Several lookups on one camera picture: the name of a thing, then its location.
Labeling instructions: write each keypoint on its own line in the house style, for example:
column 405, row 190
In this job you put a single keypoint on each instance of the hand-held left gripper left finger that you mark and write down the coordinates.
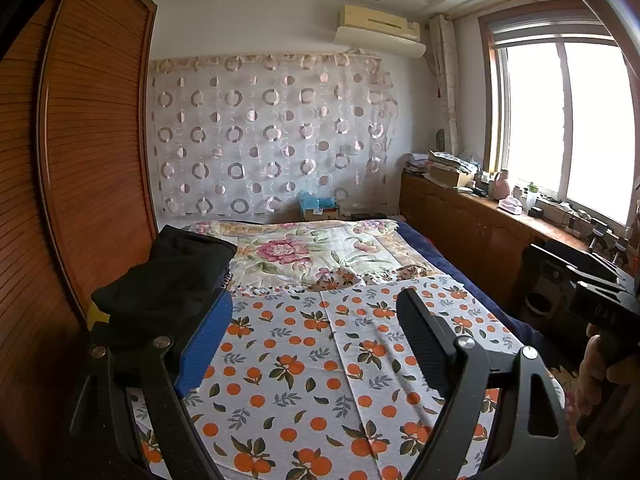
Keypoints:
column 210, row 340

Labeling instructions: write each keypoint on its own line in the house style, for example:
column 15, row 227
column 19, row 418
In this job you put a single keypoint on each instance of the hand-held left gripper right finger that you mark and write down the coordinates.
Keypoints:
column 425, row 340

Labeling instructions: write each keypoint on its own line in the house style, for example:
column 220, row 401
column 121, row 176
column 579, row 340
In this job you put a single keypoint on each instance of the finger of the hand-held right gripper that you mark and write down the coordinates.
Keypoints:
column 602, row 276
column 605, row 296

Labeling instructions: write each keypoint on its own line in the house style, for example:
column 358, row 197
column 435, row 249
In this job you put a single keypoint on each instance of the black printed t-shirt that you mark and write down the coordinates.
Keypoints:
column 150, row 305

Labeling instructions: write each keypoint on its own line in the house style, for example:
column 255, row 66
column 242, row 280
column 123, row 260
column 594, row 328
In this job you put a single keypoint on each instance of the person's right hand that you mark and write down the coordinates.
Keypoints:
column 590, row 375

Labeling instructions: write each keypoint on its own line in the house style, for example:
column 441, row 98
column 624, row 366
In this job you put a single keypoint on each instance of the black round container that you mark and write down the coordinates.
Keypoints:
column 547, row 280

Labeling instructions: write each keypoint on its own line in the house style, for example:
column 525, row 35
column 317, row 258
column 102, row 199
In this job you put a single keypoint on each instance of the navy blanket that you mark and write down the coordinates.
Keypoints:
column 440, row 255

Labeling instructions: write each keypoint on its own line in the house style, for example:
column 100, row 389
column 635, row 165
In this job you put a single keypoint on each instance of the orange-print bed sheet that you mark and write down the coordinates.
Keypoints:
column 300, row 360

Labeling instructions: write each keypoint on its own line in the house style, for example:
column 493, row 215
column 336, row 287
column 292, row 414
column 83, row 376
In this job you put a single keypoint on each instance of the green-capped bottle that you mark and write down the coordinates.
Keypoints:
column 532, row 197

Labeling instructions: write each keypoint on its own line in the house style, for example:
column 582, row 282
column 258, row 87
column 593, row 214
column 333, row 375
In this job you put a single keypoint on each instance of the yellow cloth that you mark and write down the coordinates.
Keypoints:
column 97, row 319

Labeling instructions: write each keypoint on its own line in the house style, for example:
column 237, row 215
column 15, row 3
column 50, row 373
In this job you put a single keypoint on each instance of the low wooden cabinet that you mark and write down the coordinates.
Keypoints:
column 460, row 230

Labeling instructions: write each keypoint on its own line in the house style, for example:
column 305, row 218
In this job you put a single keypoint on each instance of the pink tissue pack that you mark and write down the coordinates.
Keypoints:
column 510, row 205

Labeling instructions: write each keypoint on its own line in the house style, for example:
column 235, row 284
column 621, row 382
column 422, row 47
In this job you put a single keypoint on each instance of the floral blanket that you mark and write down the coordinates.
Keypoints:
column 300, row 255

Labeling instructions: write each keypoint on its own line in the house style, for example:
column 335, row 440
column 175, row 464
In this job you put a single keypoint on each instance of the pink jug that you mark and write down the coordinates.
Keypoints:
column 501, row 185

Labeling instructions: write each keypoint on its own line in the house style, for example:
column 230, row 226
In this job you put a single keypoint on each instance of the small cardboard box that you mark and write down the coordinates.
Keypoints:
column 322, row 214

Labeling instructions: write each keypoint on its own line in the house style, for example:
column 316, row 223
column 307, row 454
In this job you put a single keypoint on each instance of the flat cardboard box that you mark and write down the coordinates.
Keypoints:
column 450, row 177

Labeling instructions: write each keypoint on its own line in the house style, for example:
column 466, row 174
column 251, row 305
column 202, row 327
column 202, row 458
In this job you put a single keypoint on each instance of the large window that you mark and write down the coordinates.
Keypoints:
column 540, row 120

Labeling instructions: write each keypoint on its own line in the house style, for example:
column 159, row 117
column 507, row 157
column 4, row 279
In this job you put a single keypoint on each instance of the blue plastic bag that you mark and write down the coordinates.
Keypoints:
column 315, row 200

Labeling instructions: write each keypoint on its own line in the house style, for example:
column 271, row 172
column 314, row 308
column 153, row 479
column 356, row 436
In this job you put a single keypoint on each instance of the stack of papers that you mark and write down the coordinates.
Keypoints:
column 417, row 164

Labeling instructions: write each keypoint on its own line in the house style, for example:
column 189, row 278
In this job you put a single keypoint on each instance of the patterned grey bag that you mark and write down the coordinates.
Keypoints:
column 450, row 159

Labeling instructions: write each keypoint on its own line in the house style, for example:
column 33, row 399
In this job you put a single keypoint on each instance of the circle-patterned sheer curtain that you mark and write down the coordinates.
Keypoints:
column 270, row 130

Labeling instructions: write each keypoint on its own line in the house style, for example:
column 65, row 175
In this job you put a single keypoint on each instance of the wooden slatted wardrobe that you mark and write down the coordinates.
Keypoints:
column 90, row 135

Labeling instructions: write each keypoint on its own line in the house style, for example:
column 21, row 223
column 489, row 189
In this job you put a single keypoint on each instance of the tied patterned window curtain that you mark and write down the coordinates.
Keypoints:
column 445, row 85

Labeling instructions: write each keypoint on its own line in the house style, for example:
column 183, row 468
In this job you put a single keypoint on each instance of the wall air conditioner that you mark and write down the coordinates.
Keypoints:
column 377, row 32

